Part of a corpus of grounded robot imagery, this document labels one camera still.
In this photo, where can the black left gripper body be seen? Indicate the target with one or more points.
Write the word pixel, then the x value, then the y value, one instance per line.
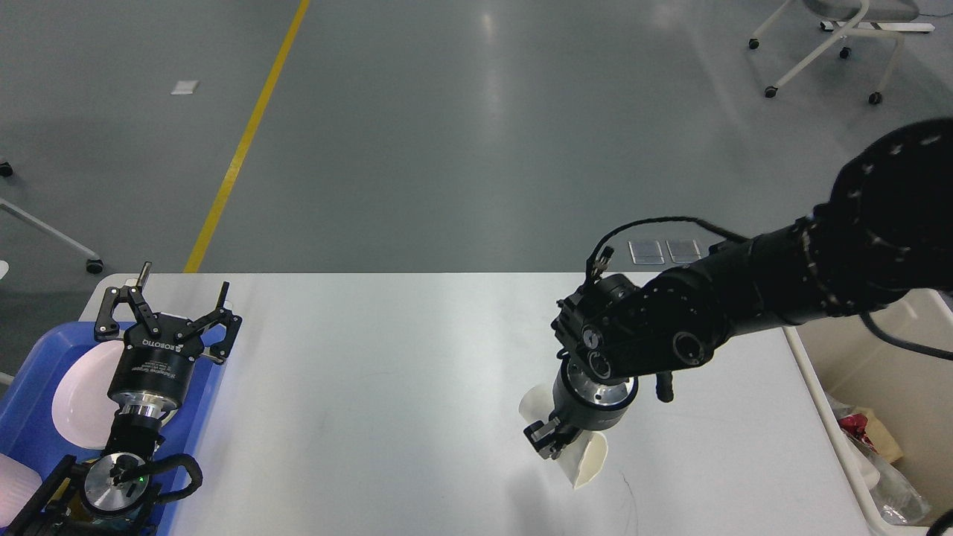
pixel 157 366

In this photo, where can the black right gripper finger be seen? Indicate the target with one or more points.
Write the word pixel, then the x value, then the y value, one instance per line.
pixel 550 438

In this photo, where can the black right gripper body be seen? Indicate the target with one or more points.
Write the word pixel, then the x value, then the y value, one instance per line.
pixel 581 403

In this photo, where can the white paper cup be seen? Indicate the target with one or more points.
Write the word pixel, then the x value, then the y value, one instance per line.
pixel 582 460
pixel 868 471

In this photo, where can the pink plate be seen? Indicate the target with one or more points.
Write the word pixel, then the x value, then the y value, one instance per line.
pixel 82 410

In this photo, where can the red foil wrapper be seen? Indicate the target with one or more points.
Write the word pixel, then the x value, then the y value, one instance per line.
pixel 855 426

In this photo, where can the foil with tissue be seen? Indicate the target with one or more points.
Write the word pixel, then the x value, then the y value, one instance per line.
pixel 897 500

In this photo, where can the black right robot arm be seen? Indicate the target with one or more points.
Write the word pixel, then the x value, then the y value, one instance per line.
pixel 885 230

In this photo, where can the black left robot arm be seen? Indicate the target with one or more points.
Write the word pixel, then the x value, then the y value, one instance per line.
pixel 133 477

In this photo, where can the white chair base left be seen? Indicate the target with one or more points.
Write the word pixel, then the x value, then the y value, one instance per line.
pixel 93 262

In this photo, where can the blue plastic tray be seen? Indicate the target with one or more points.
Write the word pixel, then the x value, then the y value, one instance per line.
pixel 28 434

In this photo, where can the beige plastic bin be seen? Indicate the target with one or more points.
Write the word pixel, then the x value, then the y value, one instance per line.
pixel 911 394

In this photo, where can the white office chair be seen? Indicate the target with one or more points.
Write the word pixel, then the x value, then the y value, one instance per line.
pixel 864 19

